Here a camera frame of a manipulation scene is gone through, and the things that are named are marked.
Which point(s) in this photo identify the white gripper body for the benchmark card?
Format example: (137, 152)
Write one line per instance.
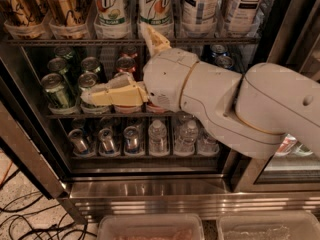
(165, 79)

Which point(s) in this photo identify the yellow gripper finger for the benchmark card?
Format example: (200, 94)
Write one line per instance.
(155, 41)
(122, 90)

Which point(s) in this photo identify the orange lacroix can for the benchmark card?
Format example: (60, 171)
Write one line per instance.
(24, 12)
(69, 13)

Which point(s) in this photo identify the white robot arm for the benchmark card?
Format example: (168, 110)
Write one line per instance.
(250, 113)

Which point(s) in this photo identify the front left Coca-Cola can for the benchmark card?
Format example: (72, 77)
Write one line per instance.
(126, 109)

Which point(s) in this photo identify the second row left Coca-Cola can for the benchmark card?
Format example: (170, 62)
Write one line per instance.
(126, 64)

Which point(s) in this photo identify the front right Coca-Cola can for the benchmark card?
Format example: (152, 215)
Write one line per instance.
(150, 107)

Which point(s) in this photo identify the right 7UP can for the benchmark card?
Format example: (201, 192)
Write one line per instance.
(155, 12)

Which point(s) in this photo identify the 7up can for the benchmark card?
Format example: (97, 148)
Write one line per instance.
(111, 12)
(155, 12)

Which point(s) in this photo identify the front right green can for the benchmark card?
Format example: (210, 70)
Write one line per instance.
(87, 80)

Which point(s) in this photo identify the second row right green can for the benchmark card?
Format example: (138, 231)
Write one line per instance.
(92, 64)

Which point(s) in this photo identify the second row green can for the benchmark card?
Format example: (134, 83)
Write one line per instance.
(92, 64)
(61, 66)

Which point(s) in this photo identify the right silver blue can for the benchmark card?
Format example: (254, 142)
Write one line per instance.
(132, 141)

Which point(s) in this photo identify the silver blue can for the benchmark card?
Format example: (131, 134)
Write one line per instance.
(107, 142)
(76, 137)
(132, 141)

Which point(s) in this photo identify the middle silver blue can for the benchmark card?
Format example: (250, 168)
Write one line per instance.
(107, 142)

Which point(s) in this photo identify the second row right Pepsi can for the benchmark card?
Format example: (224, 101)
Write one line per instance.
(225, 62)

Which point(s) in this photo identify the left 7UP can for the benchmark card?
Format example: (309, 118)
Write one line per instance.
(111, 12)

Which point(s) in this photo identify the left silver blue can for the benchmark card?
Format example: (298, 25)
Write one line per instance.
(76, 137)

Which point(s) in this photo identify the front left green can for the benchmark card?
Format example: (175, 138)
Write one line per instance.
(57, 91)

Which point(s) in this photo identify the second row left green can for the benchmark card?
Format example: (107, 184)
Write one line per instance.
(61, 66)

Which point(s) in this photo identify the steel fridge door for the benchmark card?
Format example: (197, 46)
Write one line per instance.
(21, 141)

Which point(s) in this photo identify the left water bottle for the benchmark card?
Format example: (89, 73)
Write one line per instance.
(158, 138)

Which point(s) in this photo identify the water bottle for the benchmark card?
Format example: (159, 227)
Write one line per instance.
(158, 138)
(207, 145)
(185, 138)

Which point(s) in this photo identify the middle water bottle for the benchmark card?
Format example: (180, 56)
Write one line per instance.
(185, 138)

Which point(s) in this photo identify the left Teas Tea bottle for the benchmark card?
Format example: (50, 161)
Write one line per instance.
(199, 12)

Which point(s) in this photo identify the teas tea bottle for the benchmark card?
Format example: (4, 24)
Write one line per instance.
(199, 12)
(240, 13)

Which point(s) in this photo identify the right water bottle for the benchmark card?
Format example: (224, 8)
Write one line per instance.
(207, 145)

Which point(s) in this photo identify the right Teas Tea bottle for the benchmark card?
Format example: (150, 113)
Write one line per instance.
(240, 13)

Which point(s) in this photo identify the left clear plastic bin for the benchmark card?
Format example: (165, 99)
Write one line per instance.
(151, 227)

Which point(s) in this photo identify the clear plastic bin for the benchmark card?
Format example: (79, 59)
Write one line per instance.
(279, 225)
(151, 227)

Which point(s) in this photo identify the right clear plastic bin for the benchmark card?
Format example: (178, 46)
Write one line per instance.
(279, 225)

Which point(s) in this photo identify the top wire shelf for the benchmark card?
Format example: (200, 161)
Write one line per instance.
(122, 42)

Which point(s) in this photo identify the wire shelf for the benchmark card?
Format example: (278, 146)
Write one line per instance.
(122, 42)
(138, 114)

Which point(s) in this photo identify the middle wire shelf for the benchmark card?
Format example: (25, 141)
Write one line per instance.
(138, 114)

